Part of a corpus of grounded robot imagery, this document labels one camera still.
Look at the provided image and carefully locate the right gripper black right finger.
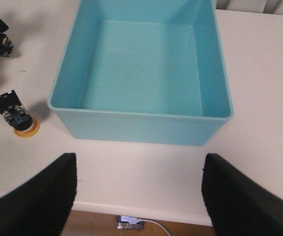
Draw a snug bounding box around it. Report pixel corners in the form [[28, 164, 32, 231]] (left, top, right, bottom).
[[201, 153, 283, 236]]

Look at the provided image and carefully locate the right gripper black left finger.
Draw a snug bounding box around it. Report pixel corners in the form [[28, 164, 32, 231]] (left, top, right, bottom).
[[0, 153, 77, 236]]

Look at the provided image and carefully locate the silver floor outlet box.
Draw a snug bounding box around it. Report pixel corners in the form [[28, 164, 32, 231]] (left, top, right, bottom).
[[115, 215, 144, 231]]

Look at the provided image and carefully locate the light blue plastic box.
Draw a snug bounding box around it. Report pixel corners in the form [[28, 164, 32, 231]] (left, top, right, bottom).
[[48, 0, 234, 146]]

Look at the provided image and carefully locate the grey pleated curtain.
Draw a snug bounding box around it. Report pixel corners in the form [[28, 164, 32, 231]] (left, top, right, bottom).
[[213, 0, 283, 15]]

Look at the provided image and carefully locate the white cable on floor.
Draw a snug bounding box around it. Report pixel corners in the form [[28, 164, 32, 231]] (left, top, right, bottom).
[[141, 219, 171, 236]]

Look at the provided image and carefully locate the upside-down yellow button switch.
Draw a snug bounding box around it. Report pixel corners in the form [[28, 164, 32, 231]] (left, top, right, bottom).
[[0, 90, 40, 138]]

